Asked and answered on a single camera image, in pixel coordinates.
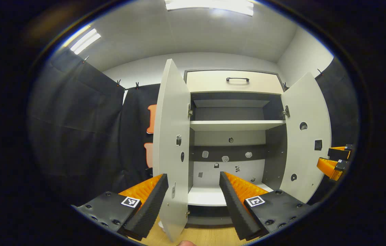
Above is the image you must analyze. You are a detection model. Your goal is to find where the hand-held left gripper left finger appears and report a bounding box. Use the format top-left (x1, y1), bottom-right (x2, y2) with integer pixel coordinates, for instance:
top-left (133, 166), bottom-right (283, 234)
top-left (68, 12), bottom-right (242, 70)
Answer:
top-left (72, 173), bottom-right (169, 241)

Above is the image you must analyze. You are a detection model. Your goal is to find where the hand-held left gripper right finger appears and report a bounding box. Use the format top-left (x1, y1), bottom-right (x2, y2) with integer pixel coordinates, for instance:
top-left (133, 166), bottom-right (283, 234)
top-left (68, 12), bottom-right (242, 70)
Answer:
top-left (219, 172), bottom-right (316, 241)

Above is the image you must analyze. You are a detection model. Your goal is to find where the beige door with headphone sticker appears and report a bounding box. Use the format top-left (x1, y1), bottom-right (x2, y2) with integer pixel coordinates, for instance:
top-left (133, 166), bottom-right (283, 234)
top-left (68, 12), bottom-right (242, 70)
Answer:
top-left (280, 72), bottom-right (332, 204)

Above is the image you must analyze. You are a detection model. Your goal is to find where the black backdrop cloth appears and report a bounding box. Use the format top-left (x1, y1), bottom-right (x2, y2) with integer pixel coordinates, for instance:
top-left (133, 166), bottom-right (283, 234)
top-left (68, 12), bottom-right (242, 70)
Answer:
top-left (27, 48), bottom-right (161, 205)
top-left (311, 56), bottom-right (360, 205)

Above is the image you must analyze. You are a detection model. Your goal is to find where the beige door with camera sticker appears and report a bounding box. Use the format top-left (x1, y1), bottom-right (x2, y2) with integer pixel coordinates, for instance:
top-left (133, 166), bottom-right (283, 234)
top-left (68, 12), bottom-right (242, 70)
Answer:
top-left (153, 59), bottom-right (193, 242)

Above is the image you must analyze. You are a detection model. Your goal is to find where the beige double-door shoe cabinet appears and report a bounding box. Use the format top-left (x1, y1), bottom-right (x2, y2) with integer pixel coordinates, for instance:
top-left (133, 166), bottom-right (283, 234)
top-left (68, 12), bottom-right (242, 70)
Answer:
top-left (183, 69), bottom-right (289, 228)

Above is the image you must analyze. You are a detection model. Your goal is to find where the long ceiling light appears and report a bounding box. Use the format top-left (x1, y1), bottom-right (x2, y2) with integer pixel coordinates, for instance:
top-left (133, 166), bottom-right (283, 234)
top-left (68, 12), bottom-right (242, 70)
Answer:
top-left (70, 28), bottom-right (102, 55)
top-left (165, 0), bottom-right (254, 16)

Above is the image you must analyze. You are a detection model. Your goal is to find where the white cabinet shelf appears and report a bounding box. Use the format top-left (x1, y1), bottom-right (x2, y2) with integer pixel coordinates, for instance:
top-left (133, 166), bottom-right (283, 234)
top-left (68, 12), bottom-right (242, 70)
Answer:
top-left (189, 120), bottom-right (286, 132)

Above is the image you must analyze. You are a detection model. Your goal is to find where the white cabinet bottom panel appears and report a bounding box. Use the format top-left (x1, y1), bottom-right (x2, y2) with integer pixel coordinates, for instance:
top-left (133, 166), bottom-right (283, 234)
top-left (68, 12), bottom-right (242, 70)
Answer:
top-left (187, 182), bottom-right (274, 207)

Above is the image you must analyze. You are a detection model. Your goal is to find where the beige cabinet drawer front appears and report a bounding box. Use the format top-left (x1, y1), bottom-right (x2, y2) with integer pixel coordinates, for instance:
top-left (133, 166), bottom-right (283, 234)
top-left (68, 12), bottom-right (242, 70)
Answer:
top-left (186, 71), bottom-right (284, 94)

